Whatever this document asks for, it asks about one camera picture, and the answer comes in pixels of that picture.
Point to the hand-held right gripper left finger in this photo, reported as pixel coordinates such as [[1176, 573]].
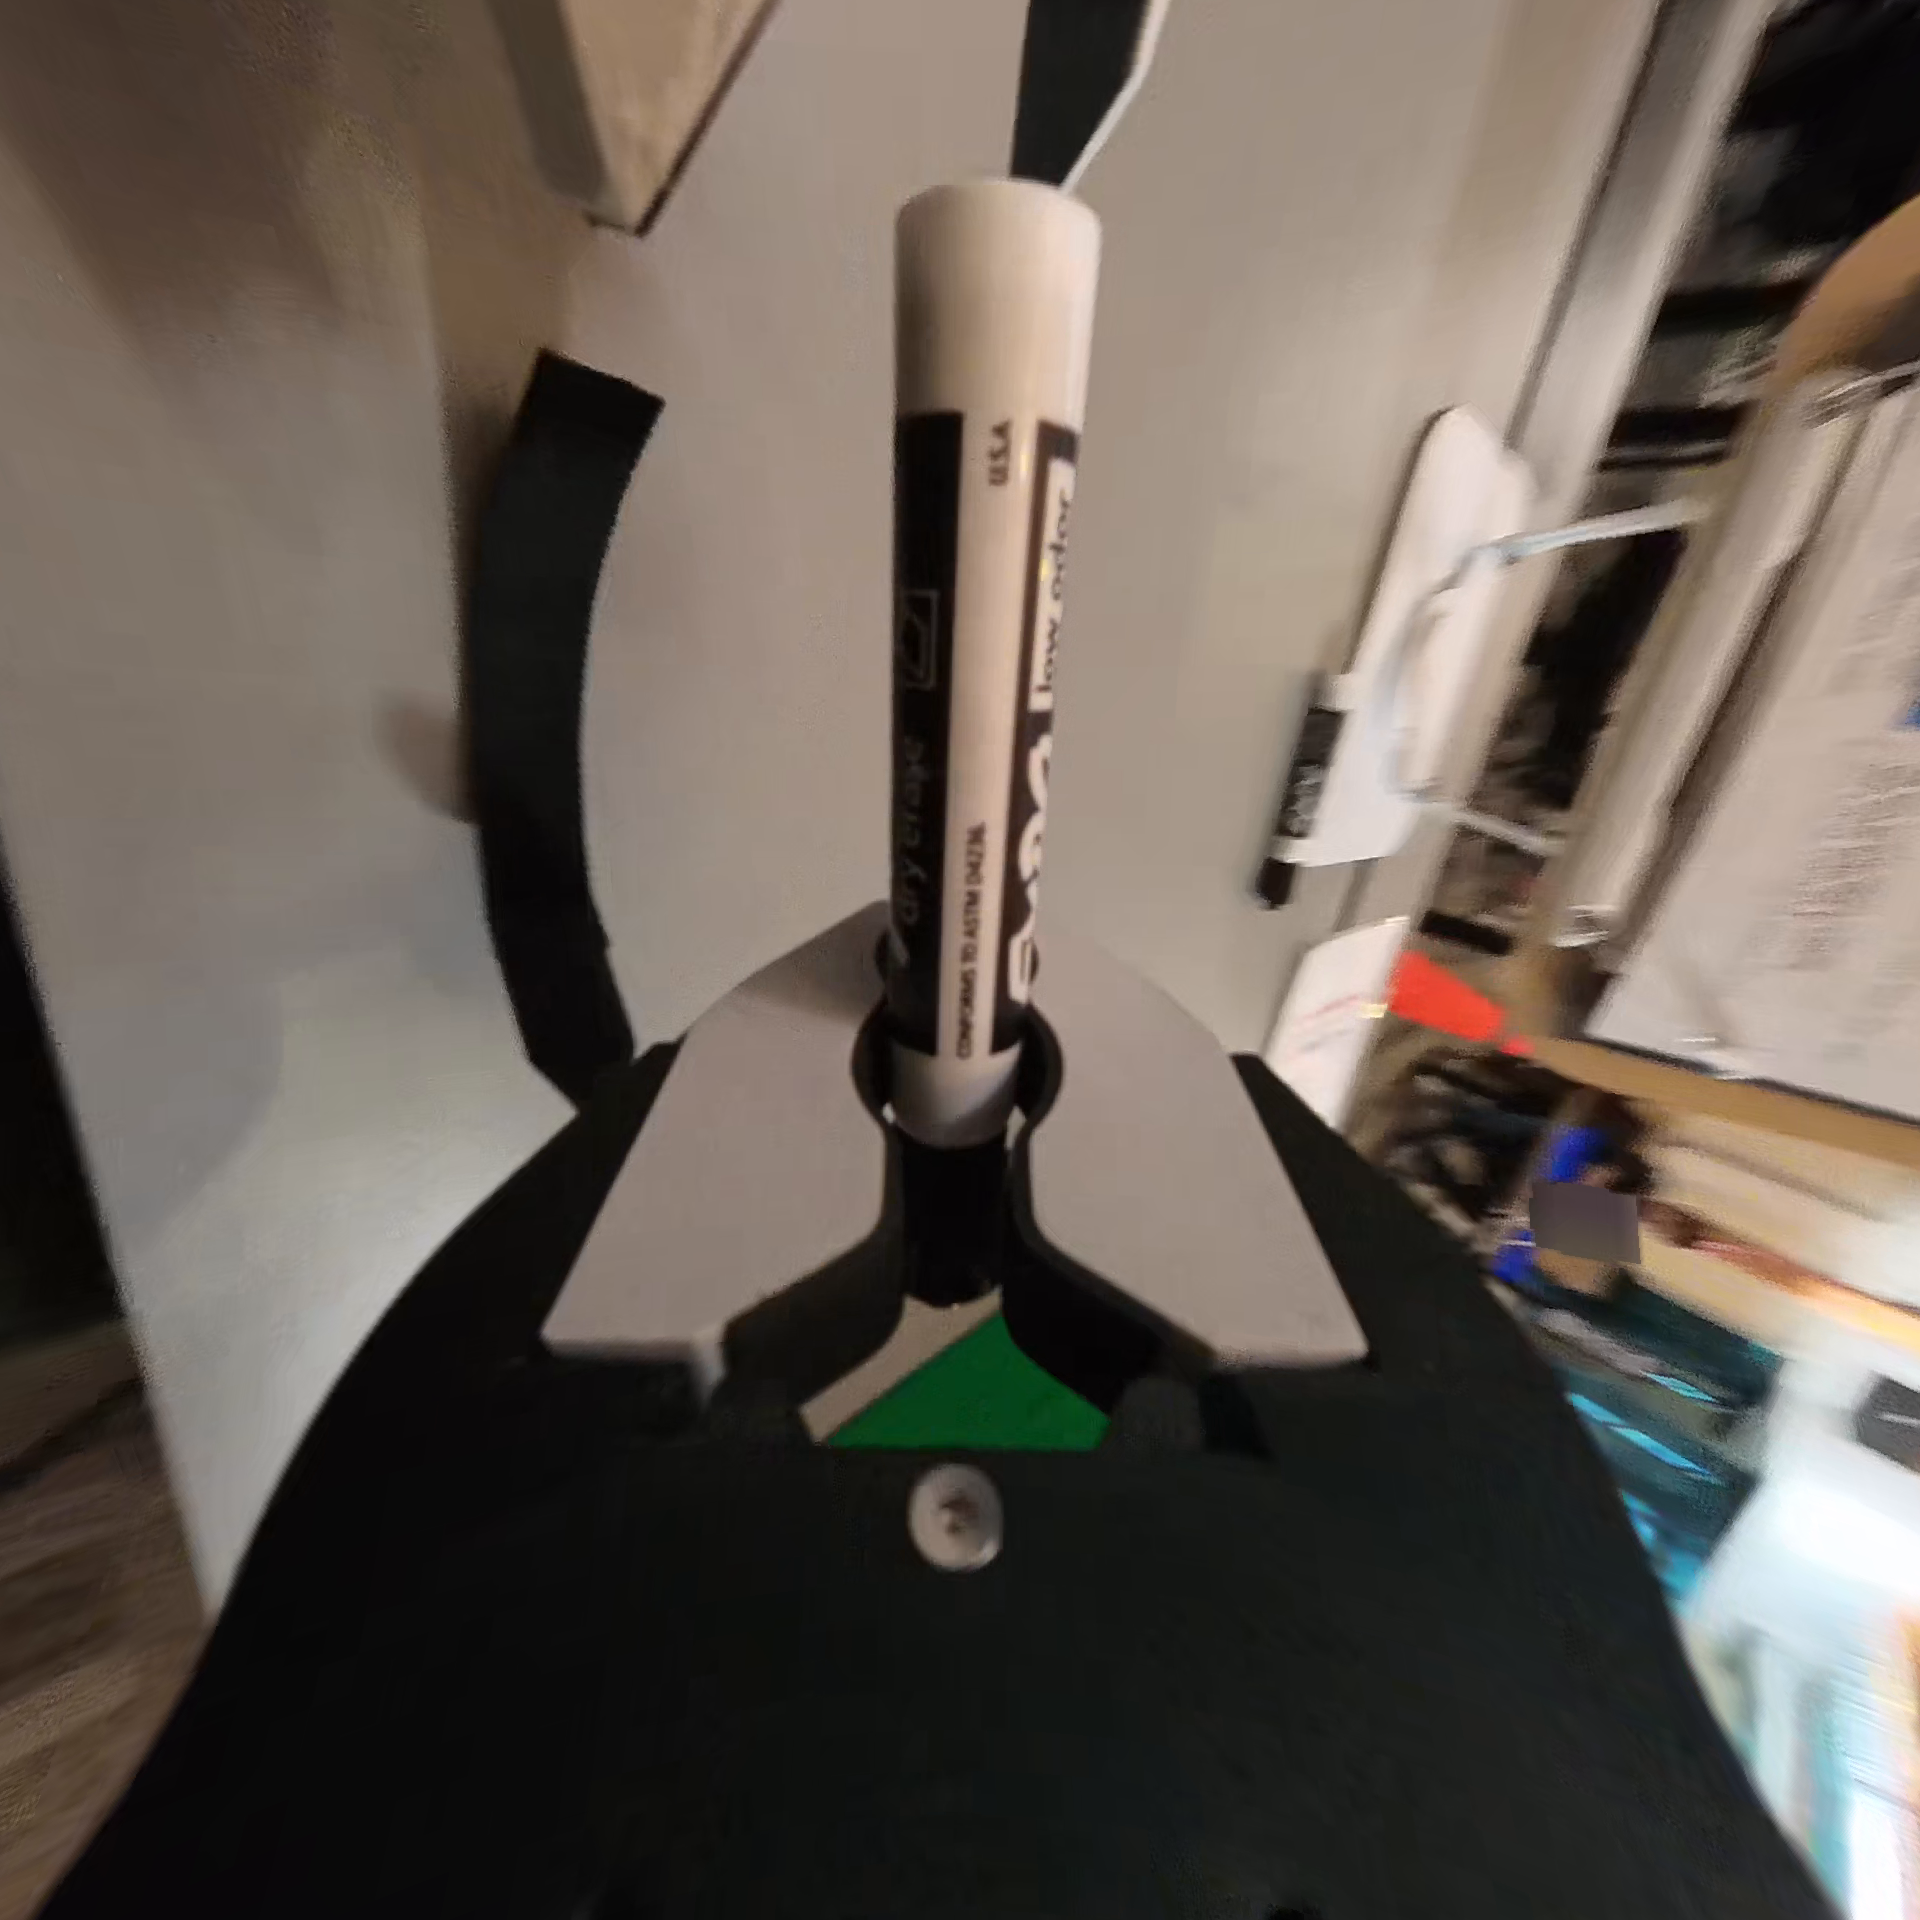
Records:
[[675, 1201]]

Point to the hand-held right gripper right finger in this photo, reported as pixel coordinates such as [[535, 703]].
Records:
[[1214, 1201]]

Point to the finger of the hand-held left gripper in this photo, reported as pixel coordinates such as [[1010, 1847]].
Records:
[[1072, 75], [645, 90]]

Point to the black dry erase marker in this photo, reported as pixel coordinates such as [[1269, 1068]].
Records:
[[991, 599]]

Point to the red plastic piece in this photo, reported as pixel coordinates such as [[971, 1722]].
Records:
[[1448, 996]]

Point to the green cloth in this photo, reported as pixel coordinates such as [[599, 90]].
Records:
[[975, 1402]]

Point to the small black object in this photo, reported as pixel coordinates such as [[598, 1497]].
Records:
[[1305, 780]]

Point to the printed paper sheet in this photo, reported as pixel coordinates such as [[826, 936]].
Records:
[[1800, 751]]

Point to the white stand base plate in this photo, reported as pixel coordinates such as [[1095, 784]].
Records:
[[1464, 465]]

